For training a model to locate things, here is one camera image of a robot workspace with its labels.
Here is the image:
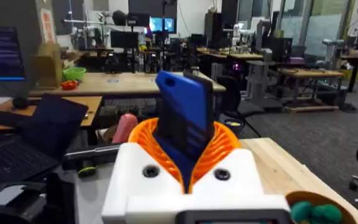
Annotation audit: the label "lit twin screens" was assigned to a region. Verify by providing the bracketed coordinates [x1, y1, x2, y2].
[149, 16, 176, 34]

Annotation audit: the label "blue electric screwdriver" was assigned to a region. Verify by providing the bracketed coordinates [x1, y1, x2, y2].
[152, 70, 216, 194]

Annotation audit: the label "wooden desk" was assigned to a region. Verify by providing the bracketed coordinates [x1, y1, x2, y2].
[0, 95, 103, 132]

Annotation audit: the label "long wooden table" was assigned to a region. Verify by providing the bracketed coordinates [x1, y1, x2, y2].
[29, 71, 227, 98]

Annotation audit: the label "red toy vegetable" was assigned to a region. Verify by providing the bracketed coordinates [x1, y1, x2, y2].
[60, 80, 79, 91]

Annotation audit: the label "small wooden table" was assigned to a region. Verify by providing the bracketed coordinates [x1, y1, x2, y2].
[277, 67, 345, 113]

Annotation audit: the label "pink cylinder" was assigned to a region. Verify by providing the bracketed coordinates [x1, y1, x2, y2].
[111, 113, 139, 145]

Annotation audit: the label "black tool with green ring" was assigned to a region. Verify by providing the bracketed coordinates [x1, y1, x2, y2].
[77, 159, 98, 179]

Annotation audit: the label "brown tub with green toys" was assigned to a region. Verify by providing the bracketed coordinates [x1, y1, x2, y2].
[285, 190, 358, 224]

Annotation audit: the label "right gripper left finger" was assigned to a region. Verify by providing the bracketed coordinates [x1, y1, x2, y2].
[101, 118, 186, 216]

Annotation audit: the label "green plastic bowl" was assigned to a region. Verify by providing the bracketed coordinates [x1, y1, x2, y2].
[62, 67, 88, 82]

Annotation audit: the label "black bin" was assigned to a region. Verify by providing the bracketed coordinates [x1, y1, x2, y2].
[223, 118, 246, 137]

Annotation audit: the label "cardboard box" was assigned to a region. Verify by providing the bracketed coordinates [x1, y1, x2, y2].
[30, 42, 64, 90]

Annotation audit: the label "black office chair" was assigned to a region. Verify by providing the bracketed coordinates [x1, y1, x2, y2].
[215, 75, 265, 126]

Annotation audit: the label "black laptop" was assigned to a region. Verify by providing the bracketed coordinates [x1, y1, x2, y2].
[0, 93, 90, 184]

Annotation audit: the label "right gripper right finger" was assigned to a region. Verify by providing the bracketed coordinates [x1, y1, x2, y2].
[188, 121, 265, 196]

